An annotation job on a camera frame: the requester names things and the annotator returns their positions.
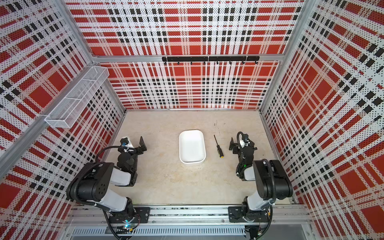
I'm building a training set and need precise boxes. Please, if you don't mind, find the black yellow screwdriver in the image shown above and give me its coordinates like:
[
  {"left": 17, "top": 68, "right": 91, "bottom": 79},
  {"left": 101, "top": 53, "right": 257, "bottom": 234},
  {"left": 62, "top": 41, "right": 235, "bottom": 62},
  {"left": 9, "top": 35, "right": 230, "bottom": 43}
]
[{"left": 214, "top": 135, "right": 224, "bottom": 158}]

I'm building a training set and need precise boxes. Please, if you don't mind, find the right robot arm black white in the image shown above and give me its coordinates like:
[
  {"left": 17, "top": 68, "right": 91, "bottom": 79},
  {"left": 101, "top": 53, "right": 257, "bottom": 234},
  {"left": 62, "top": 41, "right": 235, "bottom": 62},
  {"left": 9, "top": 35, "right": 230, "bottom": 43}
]
[{"left": 228, "top": 132, "right": 293, "bottom": 223}]

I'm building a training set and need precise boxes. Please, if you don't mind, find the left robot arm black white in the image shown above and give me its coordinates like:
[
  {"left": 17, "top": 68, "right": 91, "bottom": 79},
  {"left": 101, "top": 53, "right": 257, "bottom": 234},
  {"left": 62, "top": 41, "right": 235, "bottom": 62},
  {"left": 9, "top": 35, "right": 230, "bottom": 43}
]
[{"left": 67, "top": 137, "right": 151, "bottom": 224}]

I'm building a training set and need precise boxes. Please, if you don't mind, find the white rectangular bin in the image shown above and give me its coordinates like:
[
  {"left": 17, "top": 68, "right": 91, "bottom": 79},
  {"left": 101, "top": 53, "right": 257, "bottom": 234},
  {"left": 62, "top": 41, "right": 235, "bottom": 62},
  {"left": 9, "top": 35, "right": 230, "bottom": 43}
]
[{"left": 179, "top": 130, "right": 207, "bottom": 165}]

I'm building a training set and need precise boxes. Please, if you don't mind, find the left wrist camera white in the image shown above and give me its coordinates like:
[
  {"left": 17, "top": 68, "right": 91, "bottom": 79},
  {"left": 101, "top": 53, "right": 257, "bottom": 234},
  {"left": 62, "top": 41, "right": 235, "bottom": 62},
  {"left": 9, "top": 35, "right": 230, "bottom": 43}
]
[{"left": 120, "top": 137, "right": 135, "bottom": 149}]

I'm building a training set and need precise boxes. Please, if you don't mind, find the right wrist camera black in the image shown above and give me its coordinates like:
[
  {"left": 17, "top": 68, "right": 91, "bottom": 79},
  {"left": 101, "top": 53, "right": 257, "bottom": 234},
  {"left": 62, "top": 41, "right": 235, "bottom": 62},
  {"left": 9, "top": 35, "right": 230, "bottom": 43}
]
[{"left": 241, "top": 134, "right": 250, "bottom": 144}]

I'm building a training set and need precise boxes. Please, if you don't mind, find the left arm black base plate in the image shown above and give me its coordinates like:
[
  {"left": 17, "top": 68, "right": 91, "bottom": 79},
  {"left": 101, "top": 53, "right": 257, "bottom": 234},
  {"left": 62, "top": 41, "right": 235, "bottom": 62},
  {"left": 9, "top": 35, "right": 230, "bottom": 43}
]
[{"left": 109, "top": 207, "right": 151, "bottom": 224}]

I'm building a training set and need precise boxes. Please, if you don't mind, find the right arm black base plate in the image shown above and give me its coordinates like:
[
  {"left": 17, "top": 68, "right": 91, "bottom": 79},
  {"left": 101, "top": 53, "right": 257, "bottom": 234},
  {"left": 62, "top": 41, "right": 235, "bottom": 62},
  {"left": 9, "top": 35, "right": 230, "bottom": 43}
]
[{"left": 228, "top": 207, "right": 269, "bottom": 223}]

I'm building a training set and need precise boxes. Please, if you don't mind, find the white wire mesh shelf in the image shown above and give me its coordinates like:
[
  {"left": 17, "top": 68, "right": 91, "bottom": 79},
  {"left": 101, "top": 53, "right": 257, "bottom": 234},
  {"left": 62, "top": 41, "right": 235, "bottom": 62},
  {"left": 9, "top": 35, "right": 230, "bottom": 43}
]
[{"left": 45, "top": 66, "right": 109, "bottom": 129}]

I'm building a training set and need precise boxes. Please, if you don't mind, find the aluminium front rail frame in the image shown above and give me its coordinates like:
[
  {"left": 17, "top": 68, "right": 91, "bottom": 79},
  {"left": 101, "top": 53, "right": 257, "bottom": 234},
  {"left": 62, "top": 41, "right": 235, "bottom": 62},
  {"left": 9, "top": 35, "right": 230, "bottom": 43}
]
[{"left": 61, "top": 204, "right": 316, "bottom": 240}]

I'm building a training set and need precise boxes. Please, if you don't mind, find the black wall hook rail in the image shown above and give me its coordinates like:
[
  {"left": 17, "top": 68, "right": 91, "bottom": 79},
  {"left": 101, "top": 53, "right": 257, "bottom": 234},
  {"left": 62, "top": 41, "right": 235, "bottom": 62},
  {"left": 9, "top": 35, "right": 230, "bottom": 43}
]
[{"left": 162, "top": 56, "right": 260, "bottom": 64}]

